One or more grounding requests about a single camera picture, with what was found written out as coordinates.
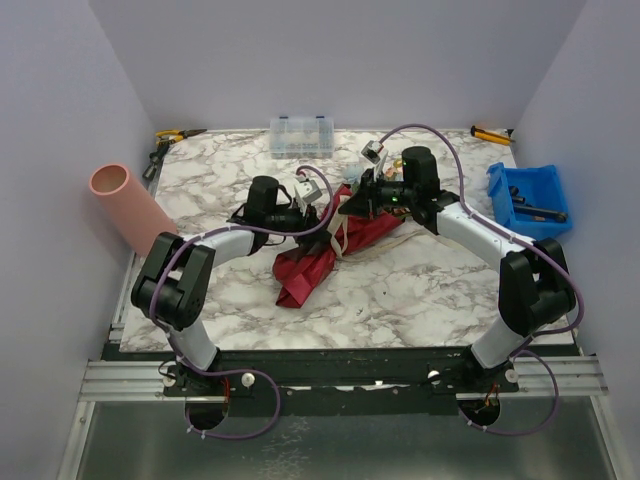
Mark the yellow black utility knife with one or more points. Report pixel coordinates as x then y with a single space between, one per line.
489 136

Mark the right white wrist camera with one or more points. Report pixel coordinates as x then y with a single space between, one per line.
374 151

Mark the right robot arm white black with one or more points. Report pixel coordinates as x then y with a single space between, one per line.
533 288

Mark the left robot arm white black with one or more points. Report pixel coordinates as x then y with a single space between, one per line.
171 287

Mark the beige printed ribbon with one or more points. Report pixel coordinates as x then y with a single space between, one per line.
356 239

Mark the aluminium extrusion rail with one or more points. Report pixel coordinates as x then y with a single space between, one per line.
528 377

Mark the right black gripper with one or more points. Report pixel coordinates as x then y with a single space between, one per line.
366 191

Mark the pink cylindrical vase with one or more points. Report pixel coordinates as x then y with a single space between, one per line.
130 207

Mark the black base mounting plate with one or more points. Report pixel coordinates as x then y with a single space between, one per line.
342 382

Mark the black tool in bin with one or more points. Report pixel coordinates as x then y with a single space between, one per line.
522 207

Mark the yellow handled pliers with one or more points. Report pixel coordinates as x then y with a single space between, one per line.
174 136

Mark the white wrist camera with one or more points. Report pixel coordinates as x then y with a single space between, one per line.
306 192
374 151

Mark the clear plastic organizer box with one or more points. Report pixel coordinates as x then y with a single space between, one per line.
301 137

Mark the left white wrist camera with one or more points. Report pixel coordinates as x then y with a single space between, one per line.
306 192

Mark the blue plastic bin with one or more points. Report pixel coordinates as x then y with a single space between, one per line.
540 186

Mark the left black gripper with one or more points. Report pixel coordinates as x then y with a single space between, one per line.
306 220

